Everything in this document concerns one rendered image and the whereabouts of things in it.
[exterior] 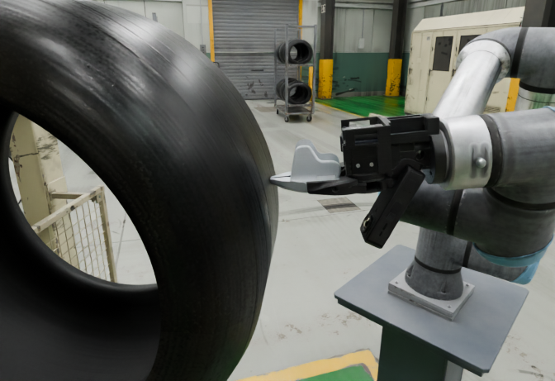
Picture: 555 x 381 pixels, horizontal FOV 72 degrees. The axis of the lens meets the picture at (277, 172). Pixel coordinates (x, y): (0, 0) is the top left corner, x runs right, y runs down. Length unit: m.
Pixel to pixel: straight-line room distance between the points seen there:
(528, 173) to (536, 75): 0.58
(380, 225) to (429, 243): 0.86
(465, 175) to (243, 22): 11.61
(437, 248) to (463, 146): 0.89
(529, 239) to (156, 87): 0.48
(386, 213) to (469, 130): 0.14
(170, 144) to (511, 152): 0.36
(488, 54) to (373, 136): 0.57
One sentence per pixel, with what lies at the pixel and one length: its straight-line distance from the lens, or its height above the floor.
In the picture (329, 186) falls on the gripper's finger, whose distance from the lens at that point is 0.46.
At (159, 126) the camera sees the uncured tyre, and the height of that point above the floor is 1.34.
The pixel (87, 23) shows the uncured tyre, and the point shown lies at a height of 1.43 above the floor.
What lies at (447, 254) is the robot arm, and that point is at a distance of 1.35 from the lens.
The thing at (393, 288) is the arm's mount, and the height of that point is 0.63.
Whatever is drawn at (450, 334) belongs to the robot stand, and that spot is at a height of 0.60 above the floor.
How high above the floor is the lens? 1.40
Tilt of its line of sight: 18 degrees down
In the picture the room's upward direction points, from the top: straight up
